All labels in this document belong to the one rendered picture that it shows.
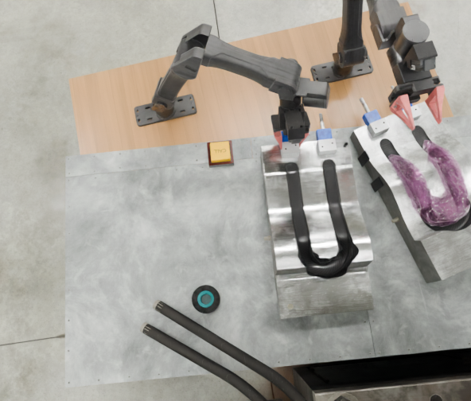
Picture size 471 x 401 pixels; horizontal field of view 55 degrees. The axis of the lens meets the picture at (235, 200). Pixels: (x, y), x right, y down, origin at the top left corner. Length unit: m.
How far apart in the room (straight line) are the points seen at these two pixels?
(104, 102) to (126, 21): 1.23
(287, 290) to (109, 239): 0.56
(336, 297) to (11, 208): 1.74
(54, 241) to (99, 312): 1.01
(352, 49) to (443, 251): 0.64
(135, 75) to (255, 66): 0.60
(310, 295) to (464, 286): 0.46
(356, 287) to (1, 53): 2.30
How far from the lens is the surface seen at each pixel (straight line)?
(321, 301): 1.30
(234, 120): 1.49
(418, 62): 1.07
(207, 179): 1.42
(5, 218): 2.52
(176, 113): 1.51
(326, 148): 1.34
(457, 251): 1.37
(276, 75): 1.12
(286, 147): 1.31
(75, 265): 1.46
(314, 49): 1.63
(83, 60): 2.70
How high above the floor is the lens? 2.15
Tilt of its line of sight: 75 degrees down
